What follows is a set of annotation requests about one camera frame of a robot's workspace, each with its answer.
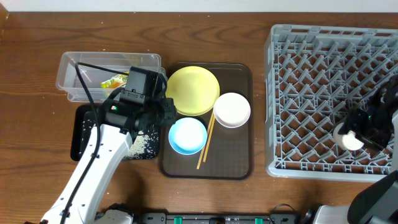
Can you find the green snack wrapper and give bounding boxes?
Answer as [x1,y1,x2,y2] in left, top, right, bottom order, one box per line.
[100,73,129,89]

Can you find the yellow plate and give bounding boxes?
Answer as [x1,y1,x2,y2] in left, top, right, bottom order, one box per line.
[165,66,220,116]

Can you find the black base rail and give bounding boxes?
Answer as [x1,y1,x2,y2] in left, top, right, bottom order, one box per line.
[96,203,315,224]

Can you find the grey plastic dishwasher rack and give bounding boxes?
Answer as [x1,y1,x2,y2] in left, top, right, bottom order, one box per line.
[264,24,397,182]

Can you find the black waste tray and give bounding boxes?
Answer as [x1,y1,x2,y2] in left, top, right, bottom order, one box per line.
[70,104,160,161]

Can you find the dark brown serving tray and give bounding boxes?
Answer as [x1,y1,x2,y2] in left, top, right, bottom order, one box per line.
[159,62,254,180]

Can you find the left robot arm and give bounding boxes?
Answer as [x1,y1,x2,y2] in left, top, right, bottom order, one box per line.
[41,88,177,223]

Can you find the pink bowl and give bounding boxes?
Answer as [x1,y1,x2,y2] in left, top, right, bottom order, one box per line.
[213,92,251,128]

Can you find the light blue bowl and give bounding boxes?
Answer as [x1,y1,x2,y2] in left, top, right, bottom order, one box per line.
[168,118,207,156]

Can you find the wooden chopstick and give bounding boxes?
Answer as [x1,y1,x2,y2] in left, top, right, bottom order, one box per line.
[203,113,215,162]
[197,129,208,170]

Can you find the white cup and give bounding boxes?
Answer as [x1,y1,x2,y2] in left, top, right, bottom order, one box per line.
[333,123,364,151]

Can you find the clear plastic waste bin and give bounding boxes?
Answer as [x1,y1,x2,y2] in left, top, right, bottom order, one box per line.
[56,52,165,103]

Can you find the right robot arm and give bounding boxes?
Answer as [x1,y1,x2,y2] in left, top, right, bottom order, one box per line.
[309,85,397,224]

